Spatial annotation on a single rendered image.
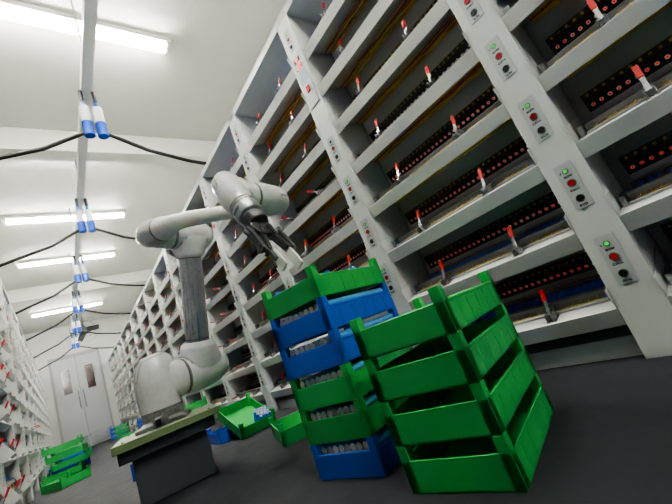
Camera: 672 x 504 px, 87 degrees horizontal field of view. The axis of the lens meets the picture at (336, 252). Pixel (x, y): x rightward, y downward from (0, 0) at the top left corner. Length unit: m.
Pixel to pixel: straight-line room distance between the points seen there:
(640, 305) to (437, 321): 0.59
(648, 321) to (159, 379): 1.55
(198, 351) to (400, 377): 1.16
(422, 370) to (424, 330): 0.07
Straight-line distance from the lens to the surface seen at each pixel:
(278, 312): 0.94
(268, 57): 2.15
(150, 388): 1.62
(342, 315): 0.86
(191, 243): 1.69
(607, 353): 1.18
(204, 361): 1.70
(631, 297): 1.08
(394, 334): 0.66
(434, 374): 0.64
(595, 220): 1.07
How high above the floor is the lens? 0.30
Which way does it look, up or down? 13 degrees up
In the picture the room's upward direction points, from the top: 21 degrees counter-clockwise
